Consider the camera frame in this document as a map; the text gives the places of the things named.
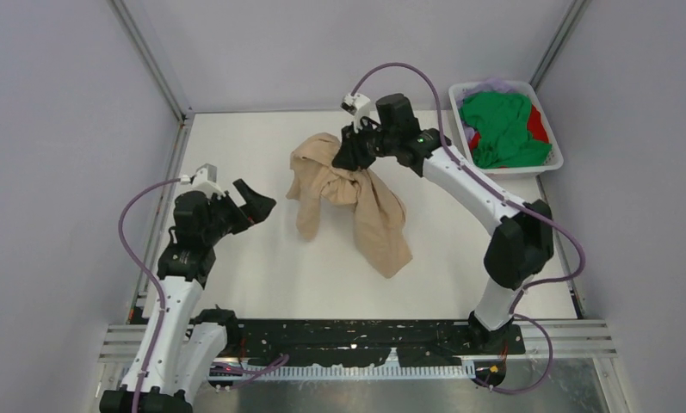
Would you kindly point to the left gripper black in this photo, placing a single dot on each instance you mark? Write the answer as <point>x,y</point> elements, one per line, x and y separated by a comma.
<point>256,209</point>

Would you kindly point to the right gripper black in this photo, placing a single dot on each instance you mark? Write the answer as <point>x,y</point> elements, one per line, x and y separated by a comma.
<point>351,156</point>

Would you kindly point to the beige t shirt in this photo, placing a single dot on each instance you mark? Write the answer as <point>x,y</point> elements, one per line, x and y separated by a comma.
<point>379,215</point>

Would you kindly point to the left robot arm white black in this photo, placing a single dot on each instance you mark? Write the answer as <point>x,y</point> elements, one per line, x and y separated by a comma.
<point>177,349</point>

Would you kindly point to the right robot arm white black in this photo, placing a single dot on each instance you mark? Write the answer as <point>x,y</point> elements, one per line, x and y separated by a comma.
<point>521,239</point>

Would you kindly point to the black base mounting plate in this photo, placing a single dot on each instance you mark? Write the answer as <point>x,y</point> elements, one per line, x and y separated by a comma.
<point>365,343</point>

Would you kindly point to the green t shirt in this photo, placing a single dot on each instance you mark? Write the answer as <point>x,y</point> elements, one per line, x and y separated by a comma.
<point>501,121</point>

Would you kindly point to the lavender t shirt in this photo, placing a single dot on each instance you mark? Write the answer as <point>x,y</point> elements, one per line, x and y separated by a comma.
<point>489,85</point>

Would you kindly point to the red t shirt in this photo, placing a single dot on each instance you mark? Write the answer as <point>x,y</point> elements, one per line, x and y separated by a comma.
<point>535,126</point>

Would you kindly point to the white plastic basket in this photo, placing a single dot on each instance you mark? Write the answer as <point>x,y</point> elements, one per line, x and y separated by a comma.
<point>554,160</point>

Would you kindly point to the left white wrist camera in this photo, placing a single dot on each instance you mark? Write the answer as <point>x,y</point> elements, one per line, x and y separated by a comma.
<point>205,181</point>

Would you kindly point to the white slotted cable duct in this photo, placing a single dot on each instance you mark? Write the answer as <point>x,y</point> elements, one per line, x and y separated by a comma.
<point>384,372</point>

